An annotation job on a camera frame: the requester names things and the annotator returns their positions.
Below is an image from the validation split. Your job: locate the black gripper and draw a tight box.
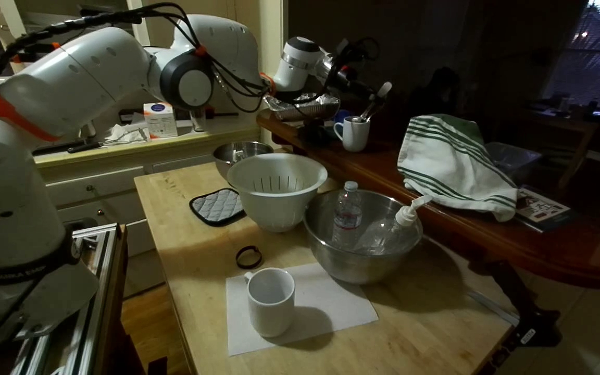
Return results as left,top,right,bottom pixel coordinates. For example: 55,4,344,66
318,40,382,99

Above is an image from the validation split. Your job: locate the silver spoon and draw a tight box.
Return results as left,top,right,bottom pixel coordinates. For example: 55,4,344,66
359,78,396,125

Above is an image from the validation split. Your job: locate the cutlery standing in mug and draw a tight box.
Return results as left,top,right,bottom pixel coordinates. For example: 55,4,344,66
356,96,376,125

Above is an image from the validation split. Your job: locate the white mug holding cutlery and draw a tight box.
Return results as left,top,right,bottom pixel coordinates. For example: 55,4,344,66
330,112,373,153

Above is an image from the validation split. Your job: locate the small silver bowl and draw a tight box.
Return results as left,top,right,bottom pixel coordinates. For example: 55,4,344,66
208,139,276,180

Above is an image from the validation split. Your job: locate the large silver mixing bowl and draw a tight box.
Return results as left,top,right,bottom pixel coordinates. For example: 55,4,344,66
301,187,427,287

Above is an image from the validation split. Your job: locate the dark wooden counter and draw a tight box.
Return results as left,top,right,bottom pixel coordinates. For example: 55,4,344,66
255,109,600,291

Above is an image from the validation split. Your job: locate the white mug without cutlery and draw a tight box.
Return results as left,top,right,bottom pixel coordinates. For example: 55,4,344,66
241,265,298,342

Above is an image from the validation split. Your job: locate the silver foil tray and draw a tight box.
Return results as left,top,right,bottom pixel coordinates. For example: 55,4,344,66
262,90,344,120

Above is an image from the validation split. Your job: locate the green striped white towel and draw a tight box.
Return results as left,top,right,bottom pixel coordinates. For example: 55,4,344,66
396,112,521,224

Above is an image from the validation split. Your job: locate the clear upright water bottle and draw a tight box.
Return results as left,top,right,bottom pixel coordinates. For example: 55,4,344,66
330,178,365,249

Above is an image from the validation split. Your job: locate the white plastic colander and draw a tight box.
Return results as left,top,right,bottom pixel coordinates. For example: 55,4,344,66
224,151,330,234

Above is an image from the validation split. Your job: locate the clear bottle with white cap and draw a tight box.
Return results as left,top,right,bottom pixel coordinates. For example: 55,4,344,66
353,193,434,255

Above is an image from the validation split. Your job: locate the clear plastic container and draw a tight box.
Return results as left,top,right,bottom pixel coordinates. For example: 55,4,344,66
485,139,545,185

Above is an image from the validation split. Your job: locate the grey quilted pot holder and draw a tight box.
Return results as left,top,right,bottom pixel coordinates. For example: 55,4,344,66
188,185,249,229

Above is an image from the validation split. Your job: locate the white and blue box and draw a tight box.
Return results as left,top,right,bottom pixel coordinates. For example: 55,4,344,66
140,99,179,141

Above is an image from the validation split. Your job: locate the printed magazine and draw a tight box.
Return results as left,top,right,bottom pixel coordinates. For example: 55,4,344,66
512,185,573,234

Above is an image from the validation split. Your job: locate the white paper sheet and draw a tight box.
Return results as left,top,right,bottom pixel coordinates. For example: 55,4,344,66
223,260,380,357

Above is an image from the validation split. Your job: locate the black clamp stand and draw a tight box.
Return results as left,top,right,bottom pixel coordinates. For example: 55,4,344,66
469,252,564,350

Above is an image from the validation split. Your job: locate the white drawer cabinet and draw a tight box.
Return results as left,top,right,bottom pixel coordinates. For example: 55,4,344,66
33,131,239,293

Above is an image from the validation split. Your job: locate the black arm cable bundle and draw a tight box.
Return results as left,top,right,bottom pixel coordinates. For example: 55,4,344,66
0,0,357,115

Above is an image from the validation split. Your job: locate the black rubber ring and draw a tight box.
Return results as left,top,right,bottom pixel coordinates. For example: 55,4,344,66
232,244,267,272

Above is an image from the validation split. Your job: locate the aluminium robot stand frame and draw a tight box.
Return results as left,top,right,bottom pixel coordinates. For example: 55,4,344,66
0,220,128,375

